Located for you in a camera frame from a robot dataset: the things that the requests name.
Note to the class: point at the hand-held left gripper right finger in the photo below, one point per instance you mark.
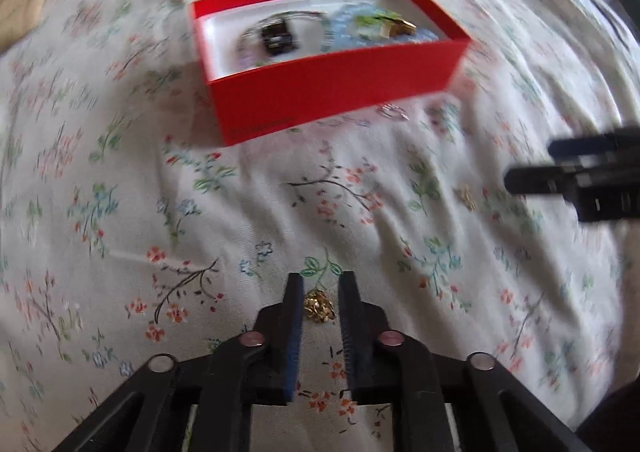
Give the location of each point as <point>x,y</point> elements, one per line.
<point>350,357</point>

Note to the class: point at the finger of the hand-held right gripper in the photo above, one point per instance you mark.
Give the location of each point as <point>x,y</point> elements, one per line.
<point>590,145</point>
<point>550,180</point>

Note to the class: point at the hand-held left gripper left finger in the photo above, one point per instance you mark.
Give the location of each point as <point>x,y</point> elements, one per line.
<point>296,357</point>

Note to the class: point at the gold flower earring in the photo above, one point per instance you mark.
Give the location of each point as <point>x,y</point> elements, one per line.
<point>320,308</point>

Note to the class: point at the gold stud earring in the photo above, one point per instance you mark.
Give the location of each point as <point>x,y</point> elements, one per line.
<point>467,197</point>

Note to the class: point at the red cardboard box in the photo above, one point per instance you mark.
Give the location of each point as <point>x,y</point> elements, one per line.
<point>325,91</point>

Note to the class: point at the black hair claw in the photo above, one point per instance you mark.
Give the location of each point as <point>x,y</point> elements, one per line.
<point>277,37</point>

